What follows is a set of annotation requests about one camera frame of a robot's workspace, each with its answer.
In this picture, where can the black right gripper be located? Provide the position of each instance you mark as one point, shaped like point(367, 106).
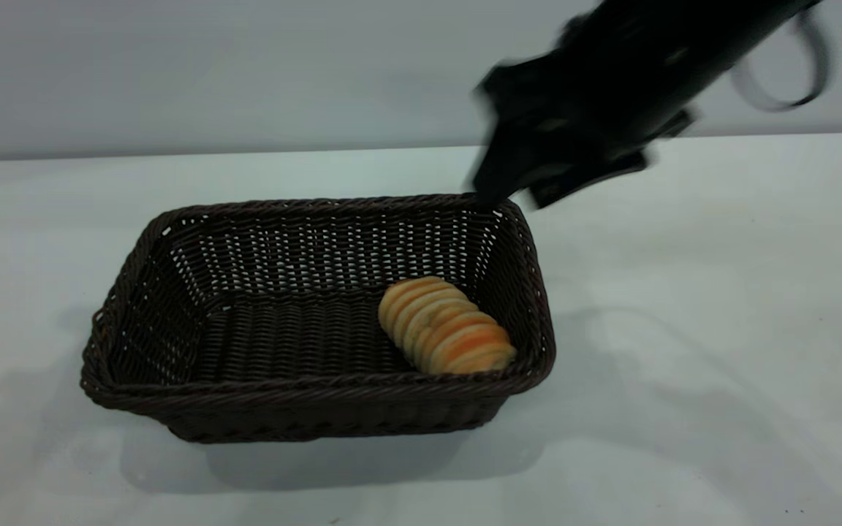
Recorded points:
point(574, 109)

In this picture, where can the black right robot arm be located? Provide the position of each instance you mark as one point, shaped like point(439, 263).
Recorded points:
point(691, 44)

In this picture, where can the golden ridged bread loaf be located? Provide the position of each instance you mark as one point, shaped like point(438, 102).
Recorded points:
point(443, 329)

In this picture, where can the dark brown woven basket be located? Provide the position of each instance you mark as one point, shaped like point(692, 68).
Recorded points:
point(304, 343)

